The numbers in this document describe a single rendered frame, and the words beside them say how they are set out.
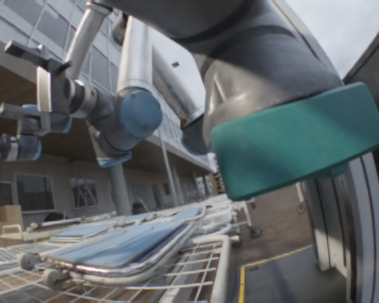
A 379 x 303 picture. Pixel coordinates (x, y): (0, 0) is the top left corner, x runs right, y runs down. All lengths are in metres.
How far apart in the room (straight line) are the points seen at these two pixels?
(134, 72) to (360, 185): 0.50
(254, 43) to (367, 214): 0.32
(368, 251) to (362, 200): 0.10
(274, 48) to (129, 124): 0.27
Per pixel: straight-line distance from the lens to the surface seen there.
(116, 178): 7.69
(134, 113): 0.36
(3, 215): 4.38
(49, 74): 0.43
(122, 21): 0.85
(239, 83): 0.17
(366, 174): 0.37
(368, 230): 0.39
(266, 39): 0.21
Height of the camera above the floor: 0.69
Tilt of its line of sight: 13 degrees up
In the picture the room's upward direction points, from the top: 15 degrees counter-clockwise
